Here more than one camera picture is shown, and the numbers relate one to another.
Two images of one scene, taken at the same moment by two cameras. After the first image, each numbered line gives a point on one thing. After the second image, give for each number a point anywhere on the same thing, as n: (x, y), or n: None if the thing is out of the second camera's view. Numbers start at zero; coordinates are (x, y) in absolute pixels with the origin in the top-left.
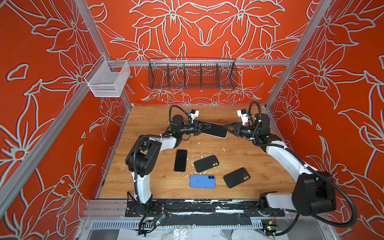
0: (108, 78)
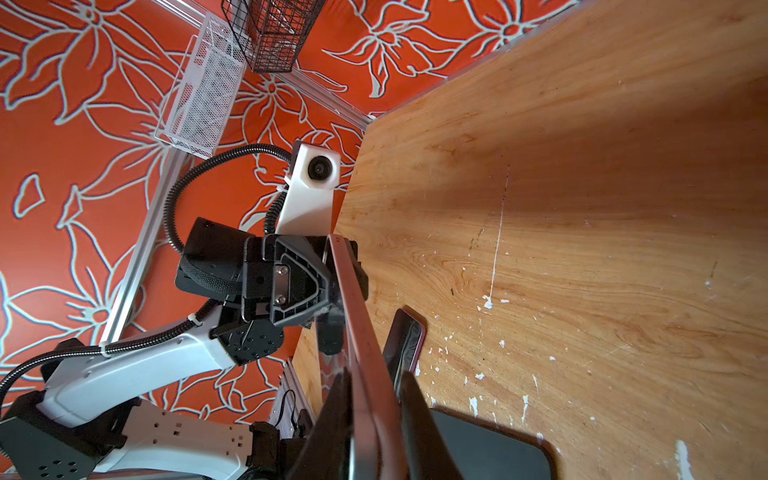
0: (203, 88)
